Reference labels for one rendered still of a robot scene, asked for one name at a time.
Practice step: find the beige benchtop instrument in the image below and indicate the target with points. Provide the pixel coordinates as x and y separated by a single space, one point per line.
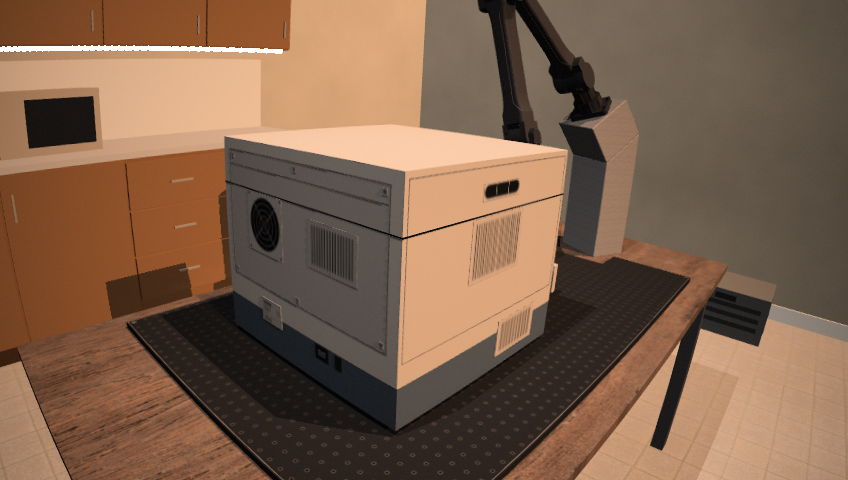
393 264

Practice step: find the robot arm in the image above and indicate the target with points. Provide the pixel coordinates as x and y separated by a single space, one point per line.
516 106

